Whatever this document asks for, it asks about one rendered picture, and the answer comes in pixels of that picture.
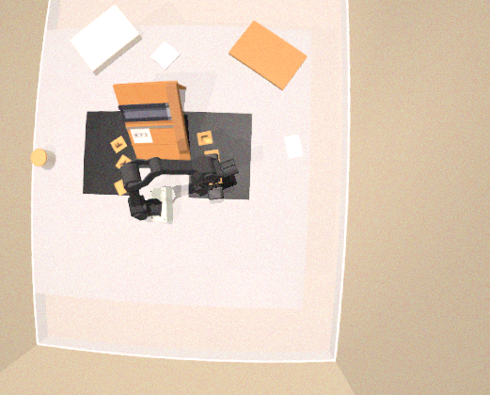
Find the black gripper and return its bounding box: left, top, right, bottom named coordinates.
left=203, top=152, right=224, bottom=200

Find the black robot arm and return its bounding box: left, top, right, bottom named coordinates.
left=119, top=156, right=239, bottom=220

